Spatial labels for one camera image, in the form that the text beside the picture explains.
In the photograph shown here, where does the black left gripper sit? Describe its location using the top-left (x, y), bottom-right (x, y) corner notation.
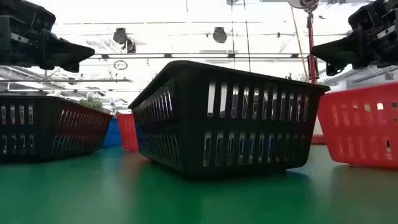
top-left (0, 15), bottom-right (96, 74)

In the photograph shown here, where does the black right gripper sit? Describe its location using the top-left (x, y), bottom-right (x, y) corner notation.
top-left (310, 0), bottom-right (398, 77)

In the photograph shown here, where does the black plastic basket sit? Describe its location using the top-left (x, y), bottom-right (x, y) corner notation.
top-left (0, 95), bottom-right (113, 163)
top-left (127, 60), bottom-right (331, 180)

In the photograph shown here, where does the red plastic basket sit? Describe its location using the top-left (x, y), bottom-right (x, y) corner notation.
top-left (317, 81), bottom-right (398, 170)
top-left (116, 113), bottom-right (140, 152)

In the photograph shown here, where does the blue plastic basket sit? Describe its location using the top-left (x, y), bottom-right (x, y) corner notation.
top-left (102, 117), bottom-right (123, 148)

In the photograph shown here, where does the red desk lamp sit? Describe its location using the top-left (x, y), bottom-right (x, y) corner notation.
top-left (286, 0), bottom-right (326, 145)

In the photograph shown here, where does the green artificial plant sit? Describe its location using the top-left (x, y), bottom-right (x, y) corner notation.
top-left (78, 96), bottom-right (105, 111)

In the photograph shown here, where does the black ceiling fixture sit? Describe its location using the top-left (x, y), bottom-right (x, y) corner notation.
top-left (212, 26), bottom-right (228, 44)
top-left (112, 27), bottom-right (137, 54)

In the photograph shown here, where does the yellow cord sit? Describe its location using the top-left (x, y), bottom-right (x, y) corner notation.
top-left (290, 5), bottom-right (310, 82)

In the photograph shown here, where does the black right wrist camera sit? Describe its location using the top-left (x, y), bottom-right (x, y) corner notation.
top-left (348, 2), bottom-right (377, 32)

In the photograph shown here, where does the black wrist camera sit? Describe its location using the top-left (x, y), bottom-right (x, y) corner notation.
top-left (348, 2), bottom-right (377, 32)
top-left (0, 0), bottom-right (57, 32)

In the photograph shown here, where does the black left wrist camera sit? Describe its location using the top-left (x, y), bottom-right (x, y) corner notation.
top-left (0, 0), bottom-right (57, 32)

